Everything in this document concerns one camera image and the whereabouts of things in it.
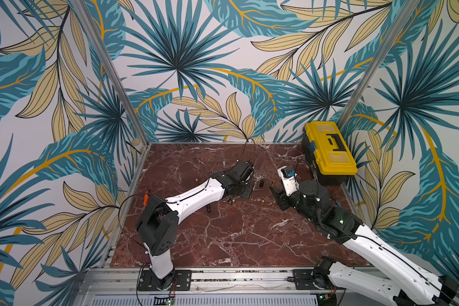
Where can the yellow black toolbox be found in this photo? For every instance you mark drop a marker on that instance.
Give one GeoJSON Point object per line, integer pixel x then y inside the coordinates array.
{"type": "Point", "coordinates": [327, 153]}

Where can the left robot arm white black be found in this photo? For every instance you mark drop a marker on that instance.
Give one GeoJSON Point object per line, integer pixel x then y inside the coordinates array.
{"type": "Point", "coordinates": [159, 222]}

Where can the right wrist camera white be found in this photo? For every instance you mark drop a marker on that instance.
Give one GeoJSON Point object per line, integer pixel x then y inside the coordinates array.
{"type": "Point", "coordinates": [287, 175]}

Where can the orange handled screwdriver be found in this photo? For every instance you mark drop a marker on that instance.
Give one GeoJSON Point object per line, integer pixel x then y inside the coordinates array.
{"type": "Point", "coordinates": [146, 198]}

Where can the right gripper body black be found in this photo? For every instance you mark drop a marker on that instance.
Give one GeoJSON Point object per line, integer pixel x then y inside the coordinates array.
{"type": "Point", "coordinates": [279, 197]}

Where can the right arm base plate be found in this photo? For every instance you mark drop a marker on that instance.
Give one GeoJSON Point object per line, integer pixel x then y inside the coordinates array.
{"type": "Point", "coordinates": [308, 279]}

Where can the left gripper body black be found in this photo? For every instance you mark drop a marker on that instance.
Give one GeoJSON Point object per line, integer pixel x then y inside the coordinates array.
{"type": "Point", "coordinates": [245, 189]}

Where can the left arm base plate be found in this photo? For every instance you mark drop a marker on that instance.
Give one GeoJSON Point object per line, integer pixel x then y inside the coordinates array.
{"type": "Point", "coordinates": [178, 280]}

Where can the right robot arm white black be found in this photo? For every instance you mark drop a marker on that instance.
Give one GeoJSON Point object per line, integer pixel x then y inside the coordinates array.
{"type": "Point", "coordinates": [403, 282]}

